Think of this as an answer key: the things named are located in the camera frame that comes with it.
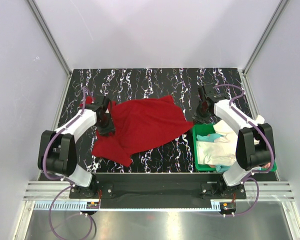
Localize right controller box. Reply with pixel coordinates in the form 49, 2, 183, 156
221, 202, 237, 212

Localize left aluminium frame post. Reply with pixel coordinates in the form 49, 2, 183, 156
25, 0, 72, 78

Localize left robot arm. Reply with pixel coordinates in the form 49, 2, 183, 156
37, 95, 115, 198

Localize green plastic bin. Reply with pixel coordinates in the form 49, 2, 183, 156
191, 122, 277, 173

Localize left controller box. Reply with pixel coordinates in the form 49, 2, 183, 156
86, 201, 100, 209

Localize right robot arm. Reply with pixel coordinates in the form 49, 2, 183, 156
194, 84, 276, 199

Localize teal t shirt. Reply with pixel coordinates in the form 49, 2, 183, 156
195, 132, 266, 173

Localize pink t shirt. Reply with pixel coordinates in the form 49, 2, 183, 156
261, 162, 271, 171

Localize red t shirt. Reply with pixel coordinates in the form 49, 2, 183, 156
91, 95, 194, 167

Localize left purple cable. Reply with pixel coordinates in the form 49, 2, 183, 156
41, 86, 98, 238

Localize controller box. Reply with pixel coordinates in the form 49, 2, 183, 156
221, 202, 237, 212
86, 201, 100, 209

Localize cream white t shirt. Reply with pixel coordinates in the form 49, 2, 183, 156
196, 114, 266, 166

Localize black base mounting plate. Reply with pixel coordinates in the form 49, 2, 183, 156
69, 173, 247, 211

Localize grey slotted cable duct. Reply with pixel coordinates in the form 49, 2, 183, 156
34, 200, 221, 213

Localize aluminium front rail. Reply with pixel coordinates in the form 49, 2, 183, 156
23, 181, 295, 202

